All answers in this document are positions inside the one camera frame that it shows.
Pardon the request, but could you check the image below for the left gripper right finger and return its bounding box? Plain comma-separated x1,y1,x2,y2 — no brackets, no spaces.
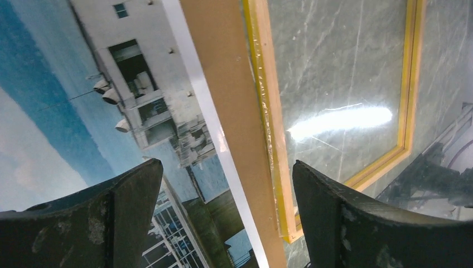
292,160,472,267

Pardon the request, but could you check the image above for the brown backing board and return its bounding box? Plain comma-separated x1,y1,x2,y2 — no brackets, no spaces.
181,1,287,267

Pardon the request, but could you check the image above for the building photo print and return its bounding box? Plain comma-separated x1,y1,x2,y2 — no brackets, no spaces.
1,1,260,267

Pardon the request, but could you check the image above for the aluminium rail frame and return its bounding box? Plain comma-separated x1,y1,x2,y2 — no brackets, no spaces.
423,103,472,172

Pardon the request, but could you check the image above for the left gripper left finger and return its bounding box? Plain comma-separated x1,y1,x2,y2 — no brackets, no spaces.
1,159,163,267

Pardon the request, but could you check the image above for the yellow wooden picture frame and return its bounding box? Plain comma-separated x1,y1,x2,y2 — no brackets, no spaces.
242,1,427,243

